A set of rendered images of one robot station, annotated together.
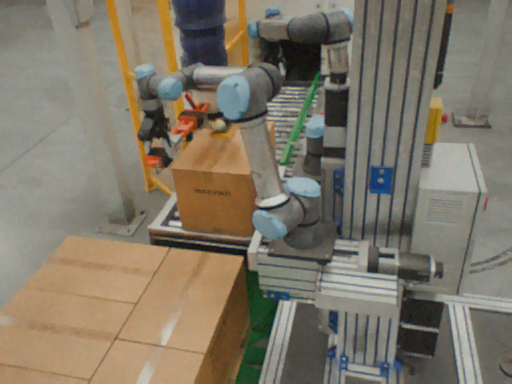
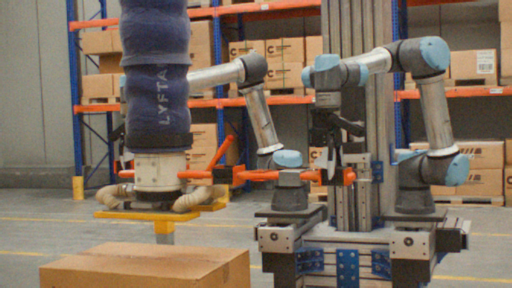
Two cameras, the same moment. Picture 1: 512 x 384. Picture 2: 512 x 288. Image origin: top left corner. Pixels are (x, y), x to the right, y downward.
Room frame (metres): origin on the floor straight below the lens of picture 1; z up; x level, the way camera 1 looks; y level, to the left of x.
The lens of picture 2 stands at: (1.77, 2.21, 1.45)
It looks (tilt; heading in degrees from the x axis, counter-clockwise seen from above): 3 degrees down; 275
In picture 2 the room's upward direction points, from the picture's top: 2 degrees counter-clockwise
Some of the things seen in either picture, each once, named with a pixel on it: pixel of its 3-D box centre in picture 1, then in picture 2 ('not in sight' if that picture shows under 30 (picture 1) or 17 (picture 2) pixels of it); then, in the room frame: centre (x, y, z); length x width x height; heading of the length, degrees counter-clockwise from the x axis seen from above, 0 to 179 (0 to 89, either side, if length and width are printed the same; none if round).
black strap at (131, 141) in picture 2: not in sight; (159, 139); (2.27, 0.15, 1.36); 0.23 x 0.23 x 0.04
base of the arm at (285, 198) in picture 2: (319, 157); (289, 196); (1.87, -0.32, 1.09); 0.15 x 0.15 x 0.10
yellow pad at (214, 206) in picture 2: (229, 118); (176, 201); (2.25, 0.07, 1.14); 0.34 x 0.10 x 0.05; 162
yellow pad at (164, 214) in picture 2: not in sight; (146, 209); (2.31, 0.25, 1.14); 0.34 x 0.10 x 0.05; 162
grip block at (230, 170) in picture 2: (191, 119); (228, 174); (2.04, 0.23, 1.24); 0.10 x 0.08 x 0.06; 72
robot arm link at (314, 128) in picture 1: (321, 133); (287, 167); (1.87, -0.33, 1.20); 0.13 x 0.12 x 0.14; 116
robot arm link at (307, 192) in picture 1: (301, 199); (415, 167); (1.39, -0.18, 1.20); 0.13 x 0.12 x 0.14; 135
